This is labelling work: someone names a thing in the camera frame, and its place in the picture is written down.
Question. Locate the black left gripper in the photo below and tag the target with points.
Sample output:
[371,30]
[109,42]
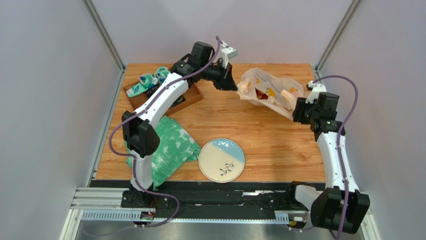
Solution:
[225,81]

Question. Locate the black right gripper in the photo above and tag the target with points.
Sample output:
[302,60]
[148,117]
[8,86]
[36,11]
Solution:
[299,111]

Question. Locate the translucent white plastic bag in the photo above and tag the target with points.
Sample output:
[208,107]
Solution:
[282,92]

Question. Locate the red fake fruit bunch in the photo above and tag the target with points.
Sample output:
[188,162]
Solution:
[261,95]

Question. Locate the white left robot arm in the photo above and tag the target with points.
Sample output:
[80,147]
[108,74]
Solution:
[138,127]

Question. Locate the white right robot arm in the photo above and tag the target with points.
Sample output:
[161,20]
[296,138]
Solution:
[341,202]

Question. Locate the wooden compartment tray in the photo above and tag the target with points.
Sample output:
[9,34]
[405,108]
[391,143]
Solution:
[190,97]

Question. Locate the teal white rolled sock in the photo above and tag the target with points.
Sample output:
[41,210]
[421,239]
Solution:
[161,74]

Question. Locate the cream and blue ceramic plate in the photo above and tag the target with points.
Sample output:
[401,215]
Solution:
[221,160]

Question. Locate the white teal patterned sock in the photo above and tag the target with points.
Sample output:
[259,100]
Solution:
[145,83]

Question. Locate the green white cloth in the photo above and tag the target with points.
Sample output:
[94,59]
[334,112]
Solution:
[176,147]

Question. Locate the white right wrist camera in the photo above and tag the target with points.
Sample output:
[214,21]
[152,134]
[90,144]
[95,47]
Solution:
[315,89]

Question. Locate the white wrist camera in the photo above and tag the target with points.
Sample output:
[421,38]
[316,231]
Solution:
[315,89]
[227,53]

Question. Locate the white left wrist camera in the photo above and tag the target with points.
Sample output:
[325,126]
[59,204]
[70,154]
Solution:
[227,53]

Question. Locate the aluminium frame rail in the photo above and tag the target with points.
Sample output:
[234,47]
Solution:
[97,20]

